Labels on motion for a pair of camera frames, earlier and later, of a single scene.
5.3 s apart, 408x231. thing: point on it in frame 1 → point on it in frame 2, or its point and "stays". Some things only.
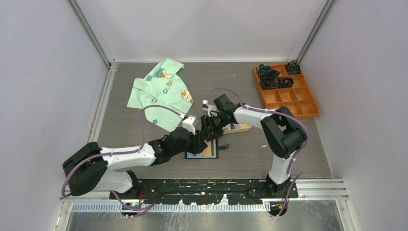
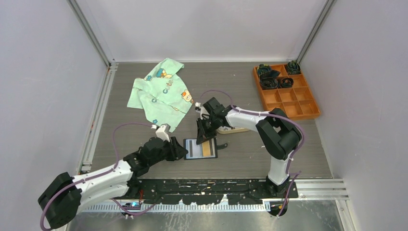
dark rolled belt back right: x=293 y=68 stays
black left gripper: x=198 y=143 → x=177 y=151
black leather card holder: x=210 y=152 stays
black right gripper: x=206 y=121 stays
